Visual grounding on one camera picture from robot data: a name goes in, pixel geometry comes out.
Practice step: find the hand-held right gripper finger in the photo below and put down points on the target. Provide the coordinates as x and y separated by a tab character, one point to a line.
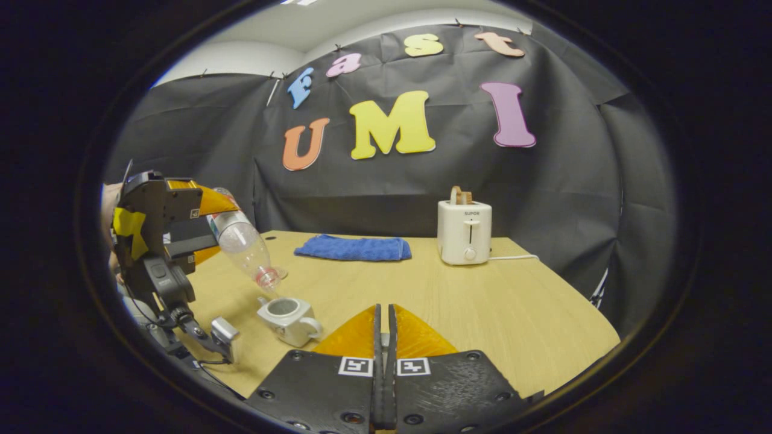
377	392
391	392

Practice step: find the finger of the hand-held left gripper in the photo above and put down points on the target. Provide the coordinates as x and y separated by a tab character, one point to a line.
214	202
193	244

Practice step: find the pale grey teacup lid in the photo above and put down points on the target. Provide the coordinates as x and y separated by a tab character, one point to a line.
385	346

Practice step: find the clear plastic water bottle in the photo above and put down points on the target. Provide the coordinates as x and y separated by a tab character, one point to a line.
244	244

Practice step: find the blue towel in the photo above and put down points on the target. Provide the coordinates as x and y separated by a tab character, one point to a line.
353	248

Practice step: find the white toaster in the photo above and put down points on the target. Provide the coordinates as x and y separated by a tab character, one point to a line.
464	238

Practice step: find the pale bread slice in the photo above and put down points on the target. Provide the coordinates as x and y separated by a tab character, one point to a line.
456	194

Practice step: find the brown bread slice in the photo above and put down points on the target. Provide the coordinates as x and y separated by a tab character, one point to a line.
467	197

